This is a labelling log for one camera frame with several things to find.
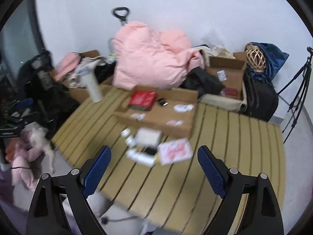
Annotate pink patterned packet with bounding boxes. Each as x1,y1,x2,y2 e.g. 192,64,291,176
157,138,193,165

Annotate white spray bottle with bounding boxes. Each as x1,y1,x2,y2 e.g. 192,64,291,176
126,149,156,167

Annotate translucent white plastic box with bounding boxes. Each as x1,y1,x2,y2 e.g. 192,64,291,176
135,127,162,148

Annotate black round lid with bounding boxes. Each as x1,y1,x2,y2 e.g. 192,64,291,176
157,98,168,107

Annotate pink plush toy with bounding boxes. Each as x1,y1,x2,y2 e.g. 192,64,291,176
5,126,55,191

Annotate beige crumpled clothes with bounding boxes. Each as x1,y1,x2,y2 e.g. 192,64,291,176
60,56,106,88

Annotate left cardboard box with clothes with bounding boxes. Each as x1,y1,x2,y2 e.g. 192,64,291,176
50,50,116,103

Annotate white tall thermos bottle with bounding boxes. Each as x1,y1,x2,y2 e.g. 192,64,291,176
76,65,102,103

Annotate black backpack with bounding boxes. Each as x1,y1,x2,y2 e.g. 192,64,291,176
242,65,279,122

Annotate beige cushion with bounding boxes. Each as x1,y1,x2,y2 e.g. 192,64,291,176
198,94,247,112

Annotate red book box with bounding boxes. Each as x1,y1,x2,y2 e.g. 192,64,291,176
128,91,157,111

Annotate shallow cardboard tray box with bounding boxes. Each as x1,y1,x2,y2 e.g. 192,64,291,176
114,85,198,138

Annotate open cardboard box behind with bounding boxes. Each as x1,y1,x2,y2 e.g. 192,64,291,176
206,52,246,100

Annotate pink duvet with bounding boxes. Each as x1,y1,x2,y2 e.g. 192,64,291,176
112,21,205,90

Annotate black garment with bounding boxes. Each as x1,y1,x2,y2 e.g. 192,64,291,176
180,67,225,98

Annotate blue cloth bag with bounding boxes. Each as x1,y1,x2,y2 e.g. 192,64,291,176
251,42,289,81

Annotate woven rattan ball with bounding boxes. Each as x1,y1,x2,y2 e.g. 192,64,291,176
245,42,266,73

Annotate black cable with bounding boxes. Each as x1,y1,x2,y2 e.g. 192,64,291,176
100,212,138,224

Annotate black camera tripod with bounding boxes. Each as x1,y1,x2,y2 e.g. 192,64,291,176
277,47,312,143

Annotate black trolley handle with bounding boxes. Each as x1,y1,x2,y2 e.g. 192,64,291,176
112,7,130,26

